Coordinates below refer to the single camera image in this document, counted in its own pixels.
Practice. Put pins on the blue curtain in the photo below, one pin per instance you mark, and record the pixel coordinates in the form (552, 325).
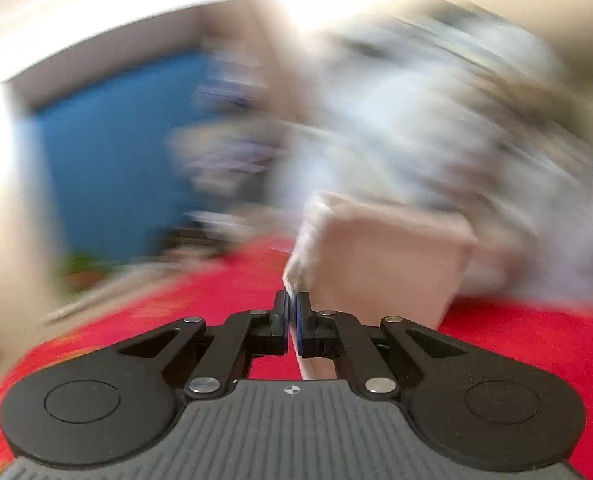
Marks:
(116, 160)

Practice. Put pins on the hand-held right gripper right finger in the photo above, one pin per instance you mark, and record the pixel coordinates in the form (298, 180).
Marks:
(304, 322)

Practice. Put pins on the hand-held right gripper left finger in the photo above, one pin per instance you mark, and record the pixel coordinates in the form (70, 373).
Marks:
(282, 320)

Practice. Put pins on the white shirt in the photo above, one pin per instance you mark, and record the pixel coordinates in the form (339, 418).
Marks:
(376, 260)

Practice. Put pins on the red floral blanket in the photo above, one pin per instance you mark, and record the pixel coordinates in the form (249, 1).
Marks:
(501, 330)

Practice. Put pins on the green potted plant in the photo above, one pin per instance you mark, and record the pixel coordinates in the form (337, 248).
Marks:
(81, 267)

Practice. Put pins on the grey plaid quilt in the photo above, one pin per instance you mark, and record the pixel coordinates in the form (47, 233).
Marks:
(426, 110)

